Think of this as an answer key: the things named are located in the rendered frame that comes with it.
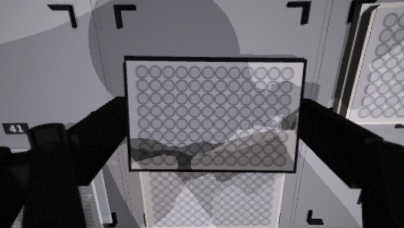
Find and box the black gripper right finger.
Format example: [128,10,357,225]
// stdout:
[299,98,404,228]

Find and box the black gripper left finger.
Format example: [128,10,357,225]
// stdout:
[0,96,127,228]

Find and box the white multi-well plate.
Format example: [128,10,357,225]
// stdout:
[333,2,404,124]
[139,172,285,228]

